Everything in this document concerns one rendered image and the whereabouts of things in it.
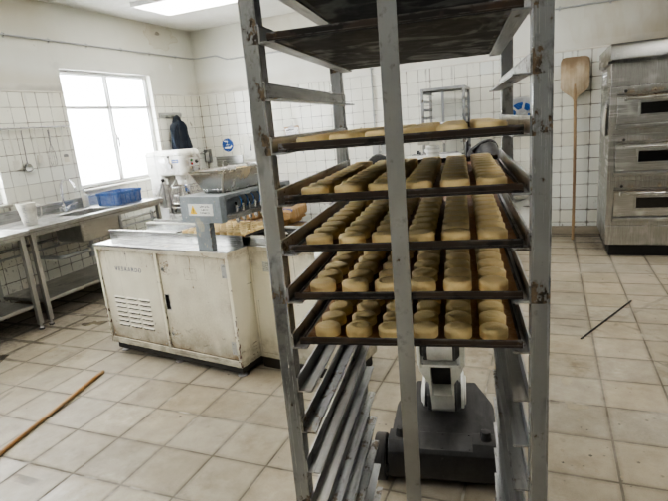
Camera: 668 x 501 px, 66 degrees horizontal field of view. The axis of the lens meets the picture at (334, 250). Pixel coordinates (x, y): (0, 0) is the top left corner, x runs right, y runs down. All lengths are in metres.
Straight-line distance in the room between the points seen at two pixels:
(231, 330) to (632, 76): 4.28
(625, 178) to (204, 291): 4.14
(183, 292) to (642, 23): 5.44
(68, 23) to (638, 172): 6.04
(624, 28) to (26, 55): 6.20
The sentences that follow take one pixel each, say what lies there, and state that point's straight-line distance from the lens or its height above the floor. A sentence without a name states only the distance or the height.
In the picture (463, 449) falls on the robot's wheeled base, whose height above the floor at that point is 0.19.
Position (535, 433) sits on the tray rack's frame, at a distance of 1.02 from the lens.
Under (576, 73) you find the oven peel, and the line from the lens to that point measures 6.66.
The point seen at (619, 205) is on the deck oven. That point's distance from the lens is 5.78.
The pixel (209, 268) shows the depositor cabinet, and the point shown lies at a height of 0.73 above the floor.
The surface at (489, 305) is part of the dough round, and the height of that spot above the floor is 1.15.
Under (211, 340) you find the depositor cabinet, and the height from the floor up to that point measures 0.24.
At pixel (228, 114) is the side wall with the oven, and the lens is 7.98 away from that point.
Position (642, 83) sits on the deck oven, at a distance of 5.74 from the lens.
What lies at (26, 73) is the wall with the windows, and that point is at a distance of 6.24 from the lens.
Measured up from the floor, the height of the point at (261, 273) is 0.66.
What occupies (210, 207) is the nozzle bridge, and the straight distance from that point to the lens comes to 3.15.
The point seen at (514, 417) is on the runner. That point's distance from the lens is 1.11.
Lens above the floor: 1.53
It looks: 14 degrees down
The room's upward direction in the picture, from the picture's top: 5 degrees counter-clockwise
